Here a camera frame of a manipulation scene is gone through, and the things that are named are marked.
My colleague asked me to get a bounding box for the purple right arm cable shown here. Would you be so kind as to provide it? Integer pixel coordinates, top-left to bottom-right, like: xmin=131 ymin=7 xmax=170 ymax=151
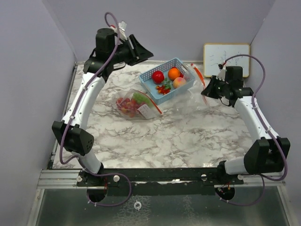
xmin=221 ymin=54 xmax=289 ymax=207

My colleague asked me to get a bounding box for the blue plastic basket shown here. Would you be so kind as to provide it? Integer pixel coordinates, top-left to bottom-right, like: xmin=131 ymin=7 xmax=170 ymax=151
xmin=139 ymin=58 xmax=195 ymax=105

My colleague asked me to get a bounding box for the clear zip bag orange zipper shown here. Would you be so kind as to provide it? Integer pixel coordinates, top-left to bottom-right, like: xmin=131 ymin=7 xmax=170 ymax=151
xmin=113 ymin=89 xmax=162 ymax=120

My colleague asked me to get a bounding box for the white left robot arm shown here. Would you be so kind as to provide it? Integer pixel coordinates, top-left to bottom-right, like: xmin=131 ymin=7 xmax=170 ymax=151
xmin=52 ymin=26 xmax=153 ymax=186

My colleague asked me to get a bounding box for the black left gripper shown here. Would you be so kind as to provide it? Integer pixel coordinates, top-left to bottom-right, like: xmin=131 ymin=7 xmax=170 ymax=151
xmin=109 ymin=34 xmax=153 ymax=66

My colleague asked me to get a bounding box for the red apple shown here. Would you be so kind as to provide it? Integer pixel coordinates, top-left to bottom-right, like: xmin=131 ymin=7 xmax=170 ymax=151
xmin=151 ymin=71 xmax=165 ymax=84

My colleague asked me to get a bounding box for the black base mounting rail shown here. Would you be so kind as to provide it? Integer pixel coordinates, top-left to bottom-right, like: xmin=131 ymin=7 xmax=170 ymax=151
xmin=77 ymin=167 xmax=243 ymax=196

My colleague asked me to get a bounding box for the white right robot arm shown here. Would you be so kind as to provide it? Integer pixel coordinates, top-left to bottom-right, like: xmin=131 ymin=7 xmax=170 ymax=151
xmin=201 ymin=65 xmax=290 ymax=184

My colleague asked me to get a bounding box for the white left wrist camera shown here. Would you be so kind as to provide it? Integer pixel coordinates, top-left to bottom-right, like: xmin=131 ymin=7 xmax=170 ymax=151
xmin=111 ymin=21 xmax=127 ymax=39

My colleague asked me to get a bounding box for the orange fruit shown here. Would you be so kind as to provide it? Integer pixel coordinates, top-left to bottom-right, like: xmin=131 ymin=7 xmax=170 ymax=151
xmin=167 ymin=67 xmax=181 ymax=81

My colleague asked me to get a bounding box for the green grape bunch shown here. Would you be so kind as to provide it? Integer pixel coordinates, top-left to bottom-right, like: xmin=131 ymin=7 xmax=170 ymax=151
xmin=132 ymin=92 xmax=151 ymax=105

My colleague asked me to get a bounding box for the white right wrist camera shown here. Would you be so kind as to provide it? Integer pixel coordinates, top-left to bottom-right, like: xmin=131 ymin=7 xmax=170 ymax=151
xmin=216 ymin=65 xmax=226 ymax=81

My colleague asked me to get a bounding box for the red strawberry bunch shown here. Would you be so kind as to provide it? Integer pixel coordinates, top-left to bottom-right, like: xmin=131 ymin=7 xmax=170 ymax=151
xmin=116 ymin=97 xmax=130 ymax=110

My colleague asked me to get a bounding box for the small whiteboard wooden frame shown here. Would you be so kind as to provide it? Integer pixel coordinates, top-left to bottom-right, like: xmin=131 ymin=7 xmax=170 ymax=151
xmin=203 ymin=43 xmax=250 ymax=78

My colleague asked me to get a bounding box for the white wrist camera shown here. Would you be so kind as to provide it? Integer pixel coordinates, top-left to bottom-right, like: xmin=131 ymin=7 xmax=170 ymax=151
xmin=111 ymin=21 xmax=127 ymax=39
xmin=216 ymin=65 xmax=226 ymax=81

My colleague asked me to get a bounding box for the peach fruit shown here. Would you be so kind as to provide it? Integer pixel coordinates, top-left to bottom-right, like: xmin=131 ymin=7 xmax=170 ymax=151
xmin=173 ymin=77 xmax=186 ymax=89

